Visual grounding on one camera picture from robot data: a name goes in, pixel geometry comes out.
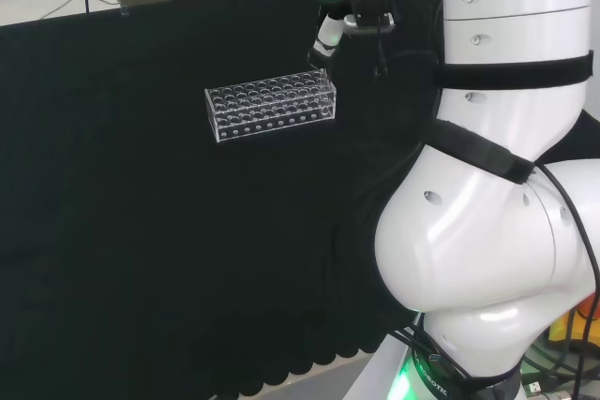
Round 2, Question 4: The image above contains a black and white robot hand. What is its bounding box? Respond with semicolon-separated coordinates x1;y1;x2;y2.
307;0;363;71

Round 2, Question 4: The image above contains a clear acrylic test tube rack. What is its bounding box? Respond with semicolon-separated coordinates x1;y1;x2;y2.
203;69;338;144

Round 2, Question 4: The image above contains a black bench cloth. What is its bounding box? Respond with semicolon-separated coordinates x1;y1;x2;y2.
0;0;600;399

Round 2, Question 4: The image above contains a yellow stop button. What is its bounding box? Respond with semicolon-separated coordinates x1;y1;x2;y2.
548;295;600;341

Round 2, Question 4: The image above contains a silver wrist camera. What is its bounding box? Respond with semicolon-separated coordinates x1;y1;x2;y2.
342;11;397;37

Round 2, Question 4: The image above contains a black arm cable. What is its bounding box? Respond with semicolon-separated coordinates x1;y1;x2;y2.
532;162;600;310

